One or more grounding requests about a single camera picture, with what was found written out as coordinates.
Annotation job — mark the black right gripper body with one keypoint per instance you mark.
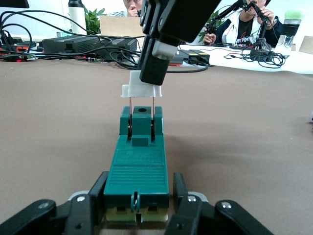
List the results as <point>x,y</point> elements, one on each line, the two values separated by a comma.
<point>188,19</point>

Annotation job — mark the black monitor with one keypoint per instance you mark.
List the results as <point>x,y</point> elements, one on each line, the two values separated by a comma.
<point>13,3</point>

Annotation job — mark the black adapter yellow label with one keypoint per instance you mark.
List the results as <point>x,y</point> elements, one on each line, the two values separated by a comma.
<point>199,56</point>

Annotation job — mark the small black power supply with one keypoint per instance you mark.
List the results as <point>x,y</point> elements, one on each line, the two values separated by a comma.
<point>124,44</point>

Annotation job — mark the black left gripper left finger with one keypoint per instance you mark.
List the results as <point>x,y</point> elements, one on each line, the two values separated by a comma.
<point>80,213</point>

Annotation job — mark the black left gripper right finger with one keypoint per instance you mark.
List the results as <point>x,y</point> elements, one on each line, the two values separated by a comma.
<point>193,215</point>

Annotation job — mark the white water bottle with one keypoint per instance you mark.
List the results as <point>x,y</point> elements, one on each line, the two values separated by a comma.
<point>77,17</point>

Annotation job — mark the brown wooden board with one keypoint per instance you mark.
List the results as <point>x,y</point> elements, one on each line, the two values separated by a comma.
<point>119,25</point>

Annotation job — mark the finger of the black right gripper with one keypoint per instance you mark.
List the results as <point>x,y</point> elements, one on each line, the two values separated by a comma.
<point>154,71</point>
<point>148,14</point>

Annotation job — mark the brown cardboard sheet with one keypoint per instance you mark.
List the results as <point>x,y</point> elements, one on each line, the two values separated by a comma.
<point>306,45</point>

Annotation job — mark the green potted plant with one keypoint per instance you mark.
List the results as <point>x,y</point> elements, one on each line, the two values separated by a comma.
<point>94,22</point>

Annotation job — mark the operator right hand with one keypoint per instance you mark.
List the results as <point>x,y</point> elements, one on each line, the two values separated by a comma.
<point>209,38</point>

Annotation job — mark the person in dark jacket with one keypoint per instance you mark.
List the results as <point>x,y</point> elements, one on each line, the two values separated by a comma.
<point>244,27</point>

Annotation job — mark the green terminal block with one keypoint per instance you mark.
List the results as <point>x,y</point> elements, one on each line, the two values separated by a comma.
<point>139,171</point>

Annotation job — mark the black box red stripe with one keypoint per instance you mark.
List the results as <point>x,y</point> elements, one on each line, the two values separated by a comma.
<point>176,60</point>

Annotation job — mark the clear bottle green lid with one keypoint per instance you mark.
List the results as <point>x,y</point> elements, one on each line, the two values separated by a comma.
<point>291,36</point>

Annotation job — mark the person covering mouth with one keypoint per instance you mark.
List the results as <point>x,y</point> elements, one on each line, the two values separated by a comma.
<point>132,5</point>

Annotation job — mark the operator left hand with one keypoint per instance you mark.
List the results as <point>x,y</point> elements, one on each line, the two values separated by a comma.
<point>266,16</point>

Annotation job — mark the large black power supply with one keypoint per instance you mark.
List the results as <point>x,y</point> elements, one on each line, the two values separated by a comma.
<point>73,44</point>

